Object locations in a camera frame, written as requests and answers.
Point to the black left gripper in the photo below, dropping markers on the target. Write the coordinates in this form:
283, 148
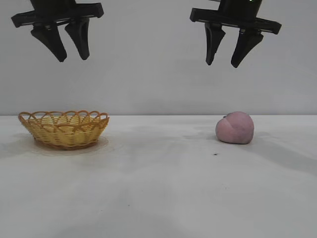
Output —
53, 11

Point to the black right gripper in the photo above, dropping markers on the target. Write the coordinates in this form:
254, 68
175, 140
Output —
239, 12

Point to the pink peach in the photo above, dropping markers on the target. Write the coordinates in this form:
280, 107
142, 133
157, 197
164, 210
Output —
235, 129

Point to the yellow woven wicker basket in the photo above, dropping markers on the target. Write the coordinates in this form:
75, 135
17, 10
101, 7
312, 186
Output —
63, 135

